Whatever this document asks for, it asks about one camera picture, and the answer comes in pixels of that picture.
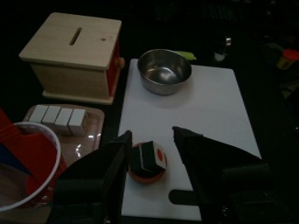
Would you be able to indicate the red toy spoon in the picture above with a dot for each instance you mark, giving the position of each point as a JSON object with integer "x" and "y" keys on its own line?
{"x": 5, "y": 125}

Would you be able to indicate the white plastic cutting board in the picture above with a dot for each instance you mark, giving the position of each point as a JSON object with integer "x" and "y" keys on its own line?
{"x": 193, "y": 110}

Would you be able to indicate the stainless steel bowl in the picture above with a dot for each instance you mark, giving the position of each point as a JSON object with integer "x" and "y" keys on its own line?
{"x": 162, "y": 86}

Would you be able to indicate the yellow jar red lid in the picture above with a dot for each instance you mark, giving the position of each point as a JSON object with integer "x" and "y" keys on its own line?
{"x": 287, "y": 59}

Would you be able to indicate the blue toy spoon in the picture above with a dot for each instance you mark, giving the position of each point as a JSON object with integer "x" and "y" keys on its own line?
{"x": 6, "y": 160}

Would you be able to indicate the small picture card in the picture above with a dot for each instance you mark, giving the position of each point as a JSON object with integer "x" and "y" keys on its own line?
{"x": 77, "y": 122}

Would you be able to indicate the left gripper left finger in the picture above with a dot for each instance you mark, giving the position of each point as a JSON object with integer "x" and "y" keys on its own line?
{"x": 97, "y": 175}

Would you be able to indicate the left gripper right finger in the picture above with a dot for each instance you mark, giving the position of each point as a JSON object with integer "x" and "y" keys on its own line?
{"x": 217, "y": 163}

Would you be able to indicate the yellow-green toy piece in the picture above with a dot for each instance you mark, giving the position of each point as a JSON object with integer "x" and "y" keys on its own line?
{"x": 186, "y": 55}

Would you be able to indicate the small white wooden block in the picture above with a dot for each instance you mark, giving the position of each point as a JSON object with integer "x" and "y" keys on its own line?
{"x": 50, "y": 115}
{"x": 37, "y": 113}
{"x": 62, "y": 118}

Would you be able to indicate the Japan flag card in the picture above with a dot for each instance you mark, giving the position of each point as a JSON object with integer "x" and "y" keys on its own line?
{"x": 145, "y": 160}

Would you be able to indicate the red plastic cup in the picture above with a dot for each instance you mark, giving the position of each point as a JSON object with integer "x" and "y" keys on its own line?
{"x": 36, "y": 151}

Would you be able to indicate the wooden slot box red side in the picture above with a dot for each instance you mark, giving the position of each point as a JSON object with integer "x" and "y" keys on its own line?
{"x": 73, "y": 52}

